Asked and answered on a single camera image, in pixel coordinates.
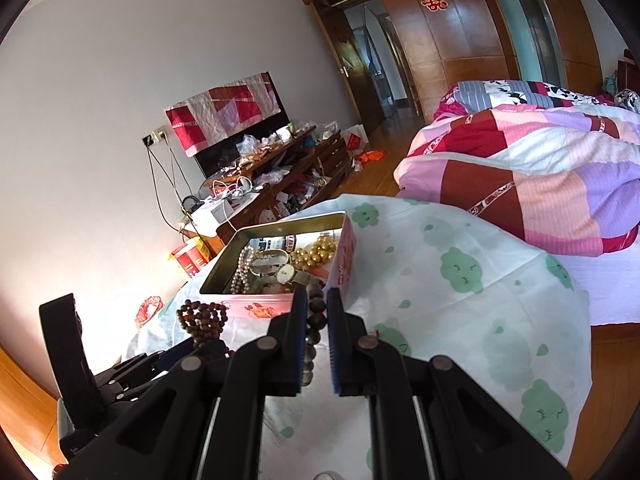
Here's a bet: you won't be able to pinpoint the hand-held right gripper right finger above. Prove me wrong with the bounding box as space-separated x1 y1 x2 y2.
326 287 573 480

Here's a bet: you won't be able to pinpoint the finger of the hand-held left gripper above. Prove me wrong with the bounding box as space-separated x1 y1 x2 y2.
95 349 176 403

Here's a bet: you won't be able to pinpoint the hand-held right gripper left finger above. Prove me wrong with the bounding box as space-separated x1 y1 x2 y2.
52 287 309 480

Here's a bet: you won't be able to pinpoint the pink tin box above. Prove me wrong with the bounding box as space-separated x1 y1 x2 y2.
200 211 358 321

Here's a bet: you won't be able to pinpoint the silver wrist watch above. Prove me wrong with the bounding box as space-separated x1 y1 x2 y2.
274 263 312 285

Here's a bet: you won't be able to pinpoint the wooden bead bracelet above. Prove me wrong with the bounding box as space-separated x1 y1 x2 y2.
177 280 326 388

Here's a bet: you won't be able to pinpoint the silver bangle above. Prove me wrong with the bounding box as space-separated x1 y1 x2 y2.
248 249 292 277

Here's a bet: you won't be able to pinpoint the gold pearl necklace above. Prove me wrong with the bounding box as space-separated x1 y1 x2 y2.
291 237 337 268

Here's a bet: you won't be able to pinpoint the white pearl necklace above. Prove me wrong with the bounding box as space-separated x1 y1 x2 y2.
231 245 257 295

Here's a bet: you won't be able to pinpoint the red plastic bag bin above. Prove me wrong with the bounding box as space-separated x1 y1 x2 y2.
135 297 163 331

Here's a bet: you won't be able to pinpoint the printed paper card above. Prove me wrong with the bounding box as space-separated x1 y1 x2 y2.
250 232 346 257

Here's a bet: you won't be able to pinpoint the white cloud print tablecloth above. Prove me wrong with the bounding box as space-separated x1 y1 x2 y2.
125 195 591 480

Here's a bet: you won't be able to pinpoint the red and yellow carton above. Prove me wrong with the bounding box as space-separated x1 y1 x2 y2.
170 237 211 278

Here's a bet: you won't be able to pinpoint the white cardboard box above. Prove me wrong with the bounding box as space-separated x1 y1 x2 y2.
191 199 235 237

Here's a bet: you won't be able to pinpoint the wooden television cabinet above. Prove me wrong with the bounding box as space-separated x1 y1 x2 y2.
180 127 353 261

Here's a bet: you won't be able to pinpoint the black television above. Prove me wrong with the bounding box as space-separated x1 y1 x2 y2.
194 95 291 179

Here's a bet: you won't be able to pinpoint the white paper bag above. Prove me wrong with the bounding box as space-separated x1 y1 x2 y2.
341 124 370 153

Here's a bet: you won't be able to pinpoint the red patchwork cloth cover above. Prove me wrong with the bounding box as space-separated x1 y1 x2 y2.
165 72 282 157

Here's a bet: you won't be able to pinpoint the wooden door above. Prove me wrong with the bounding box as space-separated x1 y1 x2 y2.
320 7 387 128

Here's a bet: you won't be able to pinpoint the white bed sheet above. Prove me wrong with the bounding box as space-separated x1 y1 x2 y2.
545 232 640 326

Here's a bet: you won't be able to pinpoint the patchwork quilt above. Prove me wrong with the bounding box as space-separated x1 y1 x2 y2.
394 80 640 258

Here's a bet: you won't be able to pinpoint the wooden wardrobe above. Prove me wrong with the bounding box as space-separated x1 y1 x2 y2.
287 0 606 116

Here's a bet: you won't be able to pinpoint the wooden headboard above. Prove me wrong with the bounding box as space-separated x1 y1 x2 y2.
617 47 640 96

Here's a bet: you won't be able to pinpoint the hanging cables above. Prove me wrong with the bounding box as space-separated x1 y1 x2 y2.
146 142 193 233

